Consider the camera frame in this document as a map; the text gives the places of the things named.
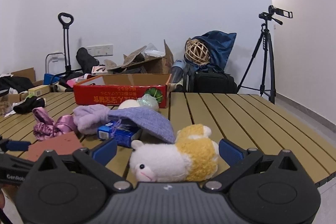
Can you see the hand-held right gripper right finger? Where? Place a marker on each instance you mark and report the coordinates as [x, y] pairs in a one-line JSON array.
[[231, 151]]

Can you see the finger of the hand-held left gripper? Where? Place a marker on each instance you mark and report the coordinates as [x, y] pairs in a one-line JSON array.
[[15, 162], [18, 145]]

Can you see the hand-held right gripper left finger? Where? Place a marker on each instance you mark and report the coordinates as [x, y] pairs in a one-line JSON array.
[[104, 151]]

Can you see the blue white carton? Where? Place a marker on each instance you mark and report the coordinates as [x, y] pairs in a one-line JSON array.
[[120, 136]]

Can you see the lavender fluffy cloth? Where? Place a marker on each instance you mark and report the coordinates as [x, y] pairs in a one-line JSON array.
[[89, 119]]

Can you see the white yellow alpaca plush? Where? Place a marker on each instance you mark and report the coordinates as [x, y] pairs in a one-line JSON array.
[[178, 155]]

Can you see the tan slatted folding table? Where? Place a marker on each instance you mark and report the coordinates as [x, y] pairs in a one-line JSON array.
[[236, 121]]

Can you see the purple satin scrunchie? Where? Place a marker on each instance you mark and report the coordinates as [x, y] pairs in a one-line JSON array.
[[42, 121]]

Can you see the pink sponge block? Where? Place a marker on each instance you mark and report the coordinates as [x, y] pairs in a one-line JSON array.
[[56, 146]]

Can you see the black cloth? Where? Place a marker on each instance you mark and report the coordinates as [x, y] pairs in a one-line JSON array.
[[29, 105]]

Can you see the pink satin scrunchie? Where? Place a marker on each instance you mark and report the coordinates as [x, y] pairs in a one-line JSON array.
[[65, 124]]

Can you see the white foam ball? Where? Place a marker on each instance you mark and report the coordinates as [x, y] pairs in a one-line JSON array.
[[130, 104]]

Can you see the red cardboard box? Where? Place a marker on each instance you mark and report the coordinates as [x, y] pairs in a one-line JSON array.
[[118, 95]]

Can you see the yellow green carton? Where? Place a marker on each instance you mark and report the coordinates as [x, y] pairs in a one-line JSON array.
[[39, 90]]

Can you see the black clothes pile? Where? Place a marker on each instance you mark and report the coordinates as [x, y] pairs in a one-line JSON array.
[[15, 83]]

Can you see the pale green mesh puff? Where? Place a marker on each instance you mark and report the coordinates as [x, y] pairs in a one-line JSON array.
[[149, 102]]

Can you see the black suitcase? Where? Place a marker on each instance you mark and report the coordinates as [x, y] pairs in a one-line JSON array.
[[212, 81]]

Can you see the blue plastic box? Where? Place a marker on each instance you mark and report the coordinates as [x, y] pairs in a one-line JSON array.
[[51, 79]]

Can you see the pink package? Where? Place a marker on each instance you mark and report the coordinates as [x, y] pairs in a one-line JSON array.
[[78, 80]]

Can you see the small white red box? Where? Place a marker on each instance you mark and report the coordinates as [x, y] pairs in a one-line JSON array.
[[99, 70]]

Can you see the black soft bag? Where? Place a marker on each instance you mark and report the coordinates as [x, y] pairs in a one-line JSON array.
[[86, 60]]

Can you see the blue water bottle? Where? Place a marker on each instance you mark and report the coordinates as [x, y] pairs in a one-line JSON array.
[[178, 70]]

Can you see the blue cloth bag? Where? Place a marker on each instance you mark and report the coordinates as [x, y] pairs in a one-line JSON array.
[[221, 50]]

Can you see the open torn cardboard box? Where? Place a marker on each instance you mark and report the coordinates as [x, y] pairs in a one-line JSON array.
[[157, 65]]

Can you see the black tripod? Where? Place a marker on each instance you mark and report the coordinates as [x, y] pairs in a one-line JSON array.
[[266, 56]]

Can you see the wicker ball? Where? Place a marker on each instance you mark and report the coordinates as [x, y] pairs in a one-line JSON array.
[[197, 52]]

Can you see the white plastic container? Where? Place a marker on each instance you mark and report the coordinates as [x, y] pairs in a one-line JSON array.
[[153, 53]]

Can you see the white metal frame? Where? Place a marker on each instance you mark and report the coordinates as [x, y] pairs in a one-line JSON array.
[[52, 56]]

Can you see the white wall outlet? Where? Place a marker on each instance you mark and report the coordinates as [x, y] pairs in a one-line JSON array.
[[99, 50]]

